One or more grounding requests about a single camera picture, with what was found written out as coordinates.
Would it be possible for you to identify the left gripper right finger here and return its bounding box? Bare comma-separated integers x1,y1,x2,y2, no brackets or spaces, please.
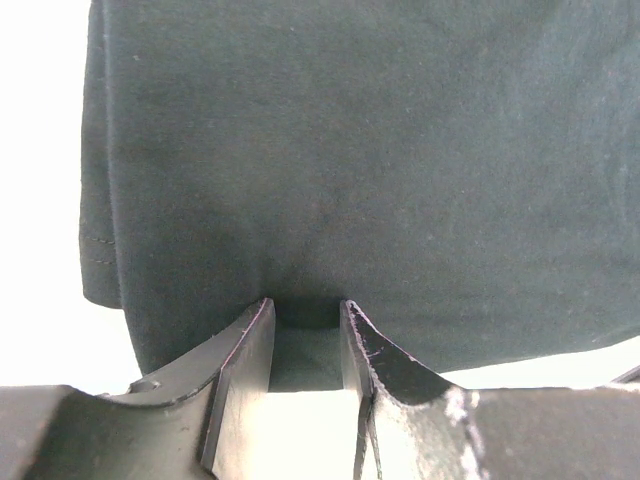
340,301,639,479

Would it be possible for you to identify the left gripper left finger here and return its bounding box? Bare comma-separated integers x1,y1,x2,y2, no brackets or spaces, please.
1,299,275,479

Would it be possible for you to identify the black t shirt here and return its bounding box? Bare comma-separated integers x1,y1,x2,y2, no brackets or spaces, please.
80,1,639,391

